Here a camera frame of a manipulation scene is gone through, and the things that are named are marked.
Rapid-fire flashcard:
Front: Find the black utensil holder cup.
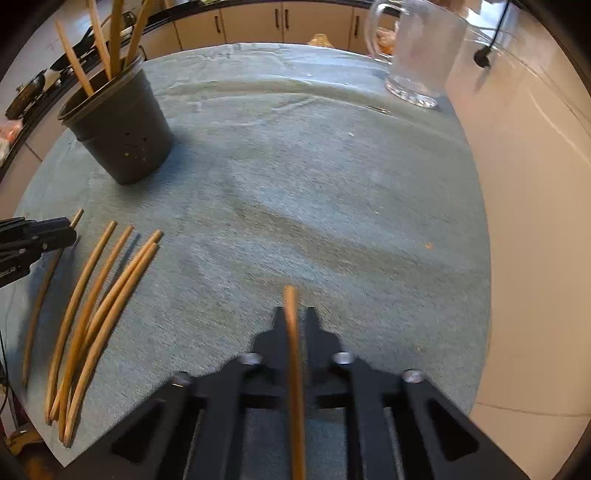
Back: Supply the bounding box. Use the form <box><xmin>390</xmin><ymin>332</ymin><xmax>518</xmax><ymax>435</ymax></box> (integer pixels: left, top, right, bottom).
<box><xmin>58</xmin><ymin>55</ymin><xmax>173</xmax><ymax>185</ymax></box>

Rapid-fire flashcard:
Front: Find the steel pot with lid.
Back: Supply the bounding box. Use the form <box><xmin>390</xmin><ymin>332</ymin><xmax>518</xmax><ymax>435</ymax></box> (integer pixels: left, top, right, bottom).
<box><xmin>5</xmin><ymin>70</ymin><xmax>46</xmax><ymax>120</ymax></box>

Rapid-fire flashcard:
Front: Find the plastic bag of food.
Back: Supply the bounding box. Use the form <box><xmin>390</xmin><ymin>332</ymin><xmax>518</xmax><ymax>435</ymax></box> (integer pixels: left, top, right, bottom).
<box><xmin>0</xmin><ymin>118</ymin><xmax>22</xmax><ymax>163</ymax></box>

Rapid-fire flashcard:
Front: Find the light blue towel table cover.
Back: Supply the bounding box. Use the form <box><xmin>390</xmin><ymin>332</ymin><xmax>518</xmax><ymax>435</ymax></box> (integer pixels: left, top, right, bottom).
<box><xmin>1</xmin><ymin>44</ymin><xmax>490</xmax><ymax>464</ymax></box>

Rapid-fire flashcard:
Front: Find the black power cable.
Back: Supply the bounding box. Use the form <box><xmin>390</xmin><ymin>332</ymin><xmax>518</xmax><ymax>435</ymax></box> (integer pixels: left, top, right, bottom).
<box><xmin>473</xmin><ymin>0</ymin><xmax>512</xmax><ymax>69</ymax></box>

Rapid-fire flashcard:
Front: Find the clear glass pitcher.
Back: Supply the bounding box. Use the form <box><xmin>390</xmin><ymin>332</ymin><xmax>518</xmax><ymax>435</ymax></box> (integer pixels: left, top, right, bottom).
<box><xmin>363</xmin><ymin>1</ymin><xmax>468</xmax><ymax>109</ymax></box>

